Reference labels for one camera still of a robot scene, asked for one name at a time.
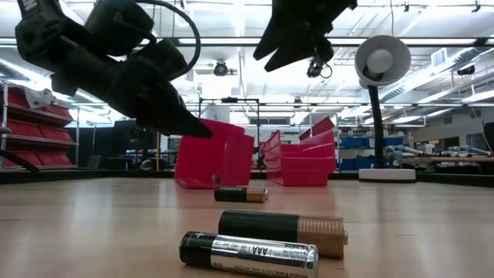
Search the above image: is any red plastic bin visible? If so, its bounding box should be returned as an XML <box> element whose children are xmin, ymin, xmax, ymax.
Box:
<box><xmin>262</xmin><ymin>130</ymin><xmax>337</xmax><ymax>188</ymax></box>
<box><xmin>173</xmin><ymin>118</ymin><xmax>255</xmax><ymax>190</ymax></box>

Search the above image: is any black ceiling camera with cable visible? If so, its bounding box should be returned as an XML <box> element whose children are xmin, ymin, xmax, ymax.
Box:
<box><xmin>306</xmin><ymin>57</ymin><xmax>333</xmax><ymax>80</ymax></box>

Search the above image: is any red tilted shelf bin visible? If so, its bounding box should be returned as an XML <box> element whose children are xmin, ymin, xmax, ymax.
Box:
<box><xmin>299</xmin><ymin>115</ymin><xmax>336</xmax><ymax>141</ymax></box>

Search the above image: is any black aluminium table frame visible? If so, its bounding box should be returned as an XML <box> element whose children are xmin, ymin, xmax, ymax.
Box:
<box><xmin>0</xmin><ymin>168</ymin><xmax>494</xmax><ymax>189</ymax></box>

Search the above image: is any black copper AA battery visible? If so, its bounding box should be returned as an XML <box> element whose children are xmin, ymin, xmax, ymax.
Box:
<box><xmin>218</xmin><ymin>210</ymin><xmax>349</xmax><ymax>259</ymax></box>
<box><xmin>214</xmin><ymin>186</ymin><xmax>269</xmax><ymax>204</ymax></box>

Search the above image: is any white desk lamp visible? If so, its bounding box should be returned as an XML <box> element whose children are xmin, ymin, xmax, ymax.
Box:
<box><xmin>354</xmin><ymin>35</ymin><xmax>418</xmax><ymax>183</ymax></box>

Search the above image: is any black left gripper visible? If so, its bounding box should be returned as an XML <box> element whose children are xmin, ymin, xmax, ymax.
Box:
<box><xmin>103</xmin><ymin>57</ymin><xmax>214</xmax><ymax>139</ymax></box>

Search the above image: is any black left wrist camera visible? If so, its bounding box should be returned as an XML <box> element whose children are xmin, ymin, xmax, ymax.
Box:
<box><xmin>146</xmin><ymin>38</ymin><xmax>188</xmax><ymax>82</ymax></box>

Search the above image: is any white round column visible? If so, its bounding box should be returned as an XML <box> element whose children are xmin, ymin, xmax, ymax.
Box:
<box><xmin>210</xmin><ymin>106</ymin><xmax>232</xmax><ymax>124</ymax></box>

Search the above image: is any wooden workbench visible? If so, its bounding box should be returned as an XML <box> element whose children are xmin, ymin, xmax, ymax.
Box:
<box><xmin>401</xmin><ymin>155</ymin><xmax>494</xmax><ymax>164</ymax></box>

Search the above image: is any thin black stand frame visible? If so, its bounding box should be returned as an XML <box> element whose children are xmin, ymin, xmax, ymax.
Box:
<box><xmin>198</xmin><ymin>96</ymin><xmax>261</xmax><ymax>124</ymax></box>

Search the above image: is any white grey device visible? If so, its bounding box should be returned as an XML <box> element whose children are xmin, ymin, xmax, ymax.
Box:
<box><xmin>23</xmin><ymin>86</ymin><xmax>58</xmax><ymax>110</ymax></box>

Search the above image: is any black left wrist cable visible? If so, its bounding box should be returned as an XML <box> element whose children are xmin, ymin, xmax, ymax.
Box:
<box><xmin>134</xmin><ymin>0</ymin><xmax>202</xmax><ymax>80</ymax></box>

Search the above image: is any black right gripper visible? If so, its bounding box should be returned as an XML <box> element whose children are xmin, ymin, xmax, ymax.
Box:
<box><xmin>253</xmin><ymin>0</ymin><xmax>358</xmax><ymax>73</ymax></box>

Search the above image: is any metal rack of red bins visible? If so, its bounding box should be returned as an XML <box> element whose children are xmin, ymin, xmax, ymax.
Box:
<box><xmin>0</xmin><ymin>83</ymin><xmax>78</xmax><ymax>171</ymax></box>

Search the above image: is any silver black AAA battery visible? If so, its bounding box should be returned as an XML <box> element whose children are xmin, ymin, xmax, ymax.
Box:
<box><xmin>178</xmin><ymin>230</ymin><xmax>320</xmax><ymax>278</ymax></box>

